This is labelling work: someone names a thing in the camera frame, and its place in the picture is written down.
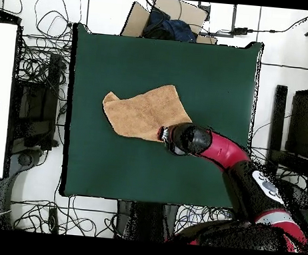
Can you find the black power adapter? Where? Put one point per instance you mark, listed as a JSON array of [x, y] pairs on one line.
[[240, 31]]

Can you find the dark blue jeans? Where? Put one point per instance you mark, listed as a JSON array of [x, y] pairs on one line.
[[176, 30]]

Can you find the black stand frame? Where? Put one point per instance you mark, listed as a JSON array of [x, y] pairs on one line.
[[38, 104], [278, 117]]

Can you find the tan terry towel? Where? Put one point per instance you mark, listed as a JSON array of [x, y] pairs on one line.
[[144, 113]]

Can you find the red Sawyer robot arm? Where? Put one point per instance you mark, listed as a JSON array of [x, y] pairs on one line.
[[221, 149]]

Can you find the grey stand foot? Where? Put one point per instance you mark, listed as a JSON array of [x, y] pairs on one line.
[[25, 159]]

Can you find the dark green table cloth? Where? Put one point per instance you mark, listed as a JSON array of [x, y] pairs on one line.
[[108, 62]]

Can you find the brown cardboard box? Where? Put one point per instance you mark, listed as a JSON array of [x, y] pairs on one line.
[[136, 21]]

